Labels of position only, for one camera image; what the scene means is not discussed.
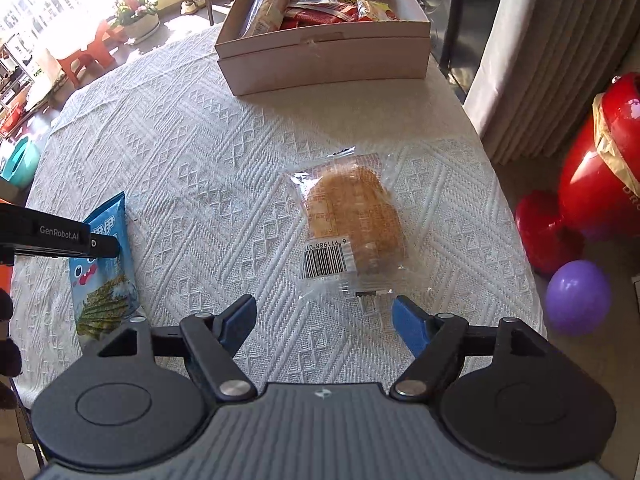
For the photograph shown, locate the grey washing machine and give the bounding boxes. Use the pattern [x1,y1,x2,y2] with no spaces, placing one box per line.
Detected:
[416,0,500,102]

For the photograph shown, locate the pink cardboard box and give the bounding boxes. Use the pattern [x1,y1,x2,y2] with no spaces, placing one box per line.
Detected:
[215,0,431,96]

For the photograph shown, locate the round bread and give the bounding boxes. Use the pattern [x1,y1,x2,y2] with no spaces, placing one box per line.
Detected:
[283,146,427,299]

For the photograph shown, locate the long brown wafer stick pack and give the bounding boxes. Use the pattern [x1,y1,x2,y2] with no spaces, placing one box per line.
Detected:
[241,0,290,37]

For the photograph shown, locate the red balloon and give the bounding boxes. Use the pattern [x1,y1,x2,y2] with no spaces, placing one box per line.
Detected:
[514,190,585,276]

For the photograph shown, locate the black gloved hand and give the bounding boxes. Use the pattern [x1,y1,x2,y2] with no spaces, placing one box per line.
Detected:
[0,289,23,411]

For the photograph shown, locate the blue seaweed snack bag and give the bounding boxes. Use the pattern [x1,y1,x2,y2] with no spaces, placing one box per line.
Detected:
[70,192,146,349]

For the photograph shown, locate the red plastic stool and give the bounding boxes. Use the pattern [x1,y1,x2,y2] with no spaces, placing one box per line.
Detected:
[52,20,127,89]

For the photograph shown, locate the pair of slippers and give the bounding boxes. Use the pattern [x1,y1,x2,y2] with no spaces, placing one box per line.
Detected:
[180,0,206,15]

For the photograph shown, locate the purple balloon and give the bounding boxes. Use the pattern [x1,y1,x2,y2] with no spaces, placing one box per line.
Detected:
[544,260,612,336]

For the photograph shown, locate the flower pot with plants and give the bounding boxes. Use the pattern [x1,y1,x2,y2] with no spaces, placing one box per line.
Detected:
[115,0,160,44]

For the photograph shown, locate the beige curtain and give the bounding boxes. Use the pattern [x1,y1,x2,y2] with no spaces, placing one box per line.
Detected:
[464,0,639,164]

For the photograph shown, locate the red snack packets in box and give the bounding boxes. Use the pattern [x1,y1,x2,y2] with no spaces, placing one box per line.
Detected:
[280,0,399,30]

